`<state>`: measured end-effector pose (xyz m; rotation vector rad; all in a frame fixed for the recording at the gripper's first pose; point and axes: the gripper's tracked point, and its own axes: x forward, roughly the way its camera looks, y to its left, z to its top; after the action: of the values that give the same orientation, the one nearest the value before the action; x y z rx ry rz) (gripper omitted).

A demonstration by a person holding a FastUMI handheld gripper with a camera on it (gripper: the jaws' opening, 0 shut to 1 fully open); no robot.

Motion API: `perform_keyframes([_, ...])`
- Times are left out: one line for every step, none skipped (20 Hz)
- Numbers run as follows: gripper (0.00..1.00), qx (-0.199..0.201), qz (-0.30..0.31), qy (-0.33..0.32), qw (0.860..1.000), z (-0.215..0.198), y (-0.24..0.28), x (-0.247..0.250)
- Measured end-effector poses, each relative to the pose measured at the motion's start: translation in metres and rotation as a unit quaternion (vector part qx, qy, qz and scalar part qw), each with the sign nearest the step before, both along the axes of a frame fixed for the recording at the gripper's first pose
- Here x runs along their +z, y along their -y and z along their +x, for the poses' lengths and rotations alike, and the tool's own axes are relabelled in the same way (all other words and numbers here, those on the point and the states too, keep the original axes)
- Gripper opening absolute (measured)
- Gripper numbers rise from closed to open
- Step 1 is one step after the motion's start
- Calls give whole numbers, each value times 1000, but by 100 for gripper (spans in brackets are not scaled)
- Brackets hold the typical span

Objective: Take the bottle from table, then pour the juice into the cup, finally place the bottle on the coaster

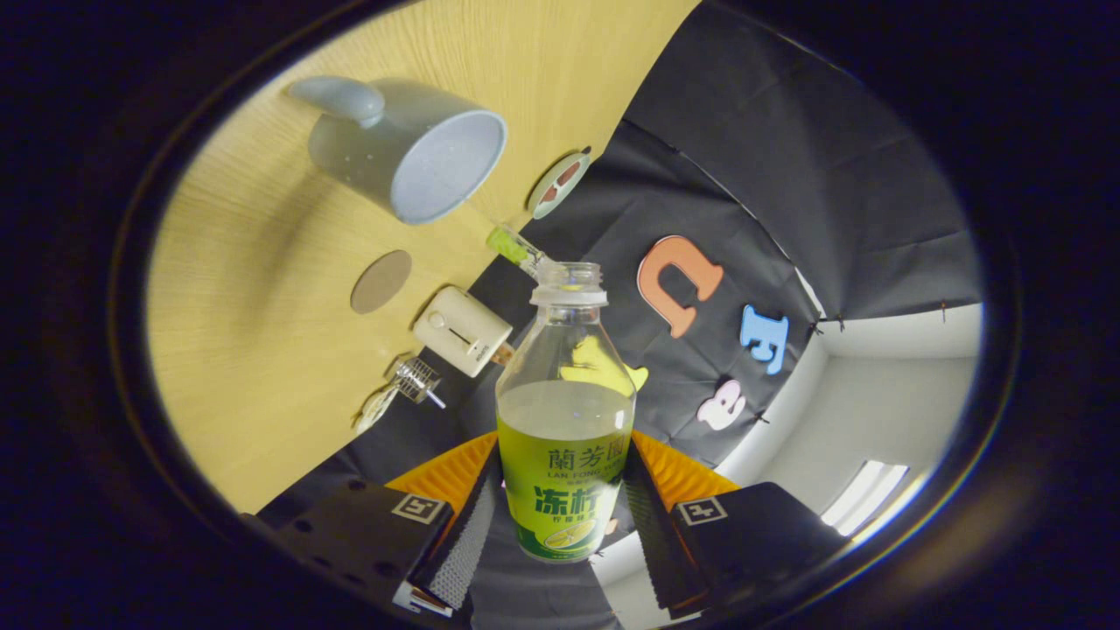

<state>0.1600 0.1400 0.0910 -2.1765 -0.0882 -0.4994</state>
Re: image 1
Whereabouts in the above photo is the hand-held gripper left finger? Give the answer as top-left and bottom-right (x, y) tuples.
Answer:
(245, 430), (505, 619)

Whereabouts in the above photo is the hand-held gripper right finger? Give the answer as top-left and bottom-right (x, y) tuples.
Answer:
(623, 429), (854, 613)

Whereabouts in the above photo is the green label juice bottle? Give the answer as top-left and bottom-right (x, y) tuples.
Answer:
(494, 261), (638, 564)

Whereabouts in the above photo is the round brown coaster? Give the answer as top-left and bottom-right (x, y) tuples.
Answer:
(350, 250), (413, 315)

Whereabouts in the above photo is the white cup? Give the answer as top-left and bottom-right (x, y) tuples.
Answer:
(287, 75), (508, 226)

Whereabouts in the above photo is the small white green drink bottle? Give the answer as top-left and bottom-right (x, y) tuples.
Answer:
(486, 225), (552, 281)

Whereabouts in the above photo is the white toaster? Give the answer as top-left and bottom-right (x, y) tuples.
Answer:
(413, 286), (515, 379)

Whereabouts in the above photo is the wooden table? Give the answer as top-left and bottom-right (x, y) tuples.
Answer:
(144, 0), (701, 515)

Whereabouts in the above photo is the pale green plate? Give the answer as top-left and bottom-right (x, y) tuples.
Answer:
(527, 149), (592, 220)

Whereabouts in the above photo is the metal wire holder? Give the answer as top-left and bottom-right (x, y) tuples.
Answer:
(385, 354), (443, 405)

